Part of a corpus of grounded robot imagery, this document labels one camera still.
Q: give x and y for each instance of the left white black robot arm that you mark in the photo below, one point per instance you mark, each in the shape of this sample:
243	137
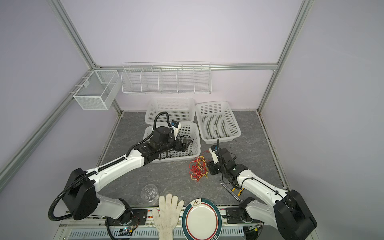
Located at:
80	197

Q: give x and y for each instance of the small white mesh box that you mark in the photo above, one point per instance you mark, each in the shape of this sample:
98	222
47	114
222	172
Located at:
99	90

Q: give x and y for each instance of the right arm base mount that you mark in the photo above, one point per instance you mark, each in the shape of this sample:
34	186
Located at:
237	215

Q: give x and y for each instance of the long white wire shelf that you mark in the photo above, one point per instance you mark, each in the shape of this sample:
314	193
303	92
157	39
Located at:
166	77

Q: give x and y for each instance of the yellow handled pliers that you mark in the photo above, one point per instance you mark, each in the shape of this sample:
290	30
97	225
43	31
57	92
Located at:
238	191

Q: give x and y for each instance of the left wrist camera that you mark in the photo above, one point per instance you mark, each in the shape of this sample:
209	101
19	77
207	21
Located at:
175	127

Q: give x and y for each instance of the clear drinking glass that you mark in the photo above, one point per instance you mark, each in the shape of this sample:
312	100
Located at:
150	193

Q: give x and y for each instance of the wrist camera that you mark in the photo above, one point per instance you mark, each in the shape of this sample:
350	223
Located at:
213	151
175	127

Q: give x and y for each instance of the front white plastic basket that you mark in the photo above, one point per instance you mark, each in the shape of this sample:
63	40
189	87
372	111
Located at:
188	131

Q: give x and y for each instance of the white plastic basket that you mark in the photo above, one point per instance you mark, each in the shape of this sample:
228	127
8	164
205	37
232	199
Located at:
217	121
179	109
188	131

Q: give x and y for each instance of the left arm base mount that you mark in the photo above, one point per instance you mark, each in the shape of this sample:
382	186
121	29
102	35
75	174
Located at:
137	217

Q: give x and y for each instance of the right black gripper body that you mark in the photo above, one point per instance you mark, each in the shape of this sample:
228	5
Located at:
215	168

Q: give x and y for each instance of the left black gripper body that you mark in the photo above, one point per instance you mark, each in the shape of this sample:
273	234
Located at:
176	145

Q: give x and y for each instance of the white knit glove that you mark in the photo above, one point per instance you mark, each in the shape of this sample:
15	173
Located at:
166	216

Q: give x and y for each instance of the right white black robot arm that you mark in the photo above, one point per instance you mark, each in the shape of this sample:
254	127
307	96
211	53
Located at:
284	210

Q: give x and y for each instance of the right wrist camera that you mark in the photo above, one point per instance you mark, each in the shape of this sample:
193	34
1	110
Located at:
213	151

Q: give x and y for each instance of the rear white plastic basket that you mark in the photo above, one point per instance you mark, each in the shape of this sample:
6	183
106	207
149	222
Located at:
179	109

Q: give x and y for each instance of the white plate green red rim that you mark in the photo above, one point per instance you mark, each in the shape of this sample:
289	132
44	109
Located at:
202	220

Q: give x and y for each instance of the silver combination wrench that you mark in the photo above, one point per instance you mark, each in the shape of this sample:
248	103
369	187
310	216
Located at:
230	191

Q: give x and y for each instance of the green circuit board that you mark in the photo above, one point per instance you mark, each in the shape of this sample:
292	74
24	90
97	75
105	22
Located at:
125	232

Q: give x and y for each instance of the right white plastic basket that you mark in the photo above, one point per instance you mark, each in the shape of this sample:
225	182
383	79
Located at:
217	121

